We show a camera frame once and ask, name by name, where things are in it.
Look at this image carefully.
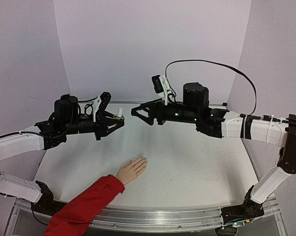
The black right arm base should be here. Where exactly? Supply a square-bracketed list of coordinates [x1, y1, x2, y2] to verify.
[221, 199, 264, 225]

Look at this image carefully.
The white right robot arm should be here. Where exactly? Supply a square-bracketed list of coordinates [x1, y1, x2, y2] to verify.
[131, 83, 296, 204]

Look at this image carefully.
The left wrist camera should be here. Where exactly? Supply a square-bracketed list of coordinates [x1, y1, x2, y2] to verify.
[92, 91, 111, 122]

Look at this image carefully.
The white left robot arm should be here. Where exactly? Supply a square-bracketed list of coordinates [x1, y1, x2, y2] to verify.
[0, 92, 124, 203]

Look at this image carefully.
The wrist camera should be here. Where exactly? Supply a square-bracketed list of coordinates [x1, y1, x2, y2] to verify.
[151, 75, 177, 105]
[92, 91, 111, 122]

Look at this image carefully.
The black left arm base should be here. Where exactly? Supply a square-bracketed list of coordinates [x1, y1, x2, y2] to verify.
[31, 181, 66, 216]

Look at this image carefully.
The yellow nail polish bottle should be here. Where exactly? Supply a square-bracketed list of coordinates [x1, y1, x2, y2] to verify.
[114, 116, 124, 120]

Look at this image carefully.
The white nail polish cap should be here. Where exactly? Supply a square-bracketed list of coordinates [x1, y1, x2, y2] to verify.
[117, 107, 123, 117]

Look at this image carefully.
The red sleeved forearm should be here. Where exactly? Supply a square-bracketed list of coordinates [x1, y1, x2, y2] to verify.
[44, 175, 125, 236]

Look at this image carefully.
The aluminium table edge rail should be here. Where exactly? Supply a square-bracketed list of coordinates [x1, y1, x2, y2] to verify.
[4, 196, 288, 236]

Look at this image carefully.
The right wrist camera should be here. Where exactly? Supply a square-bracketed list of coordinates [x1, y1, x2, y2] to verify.
[151, 75, 177, 105]

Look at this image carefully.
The mannequin hand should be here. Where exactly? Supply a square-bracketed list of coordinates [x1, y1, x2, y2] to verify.
[116, 156, 148, 185]

